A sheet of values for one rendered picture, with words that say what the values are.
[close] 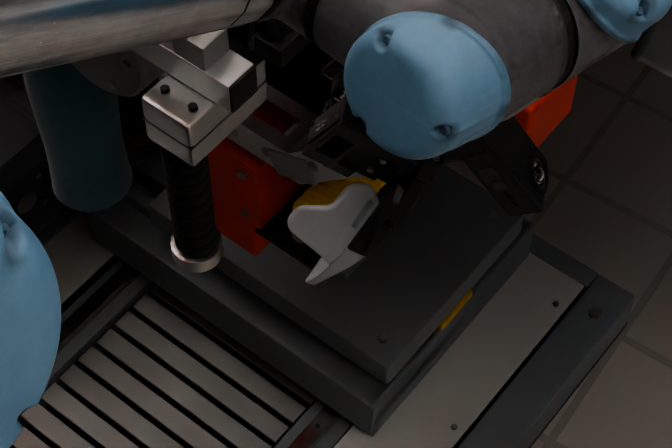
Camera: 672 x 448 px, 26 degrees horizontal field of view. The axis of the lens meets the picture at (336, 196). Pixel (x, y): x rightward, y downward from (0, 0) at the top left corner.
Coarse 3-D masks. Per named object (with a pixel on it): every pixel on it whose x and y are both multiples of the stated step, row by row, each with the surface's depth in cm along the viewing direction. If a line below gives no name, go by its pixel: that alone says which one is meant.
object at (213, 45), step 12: (192, 36) 105; (204, 36) 105; (216, 36) 105; (180, 48) 106; (192, 48) 105; (204, 48) 105; (216, 48) 106; (228, 48) 107; (192, 60) 106; (204, 60) 105; (216, 60) 107
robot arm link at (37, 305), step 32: (0, 192) 48; (0, 224) 45; (0, 256) 44; (32, 256) 46; (0, 288) 45; (32, 288) 46; (0, 320) 46; (32, 320) 47; (0, 352) 46; (32, 352) 48; (0, 384) 47; (32, 384) 48; (0, 416) 48
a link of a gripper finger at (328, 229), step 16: (352, 192) 98; (368, 192) 98; (304, 208) 98; (320, 208) 98; (336, 208) 98; (352, 208) 99; (368, 208) 99; (288, 224) 99; (304, 224) 99; (320, 224) 99; (336, 224) 99; (352, 224) 99; (304, 240) 99; (320, 240) 100; (336, 240) 100; (336, 256) 100; (352, 256) 100; (320, 272) 101; (336, 272) 101
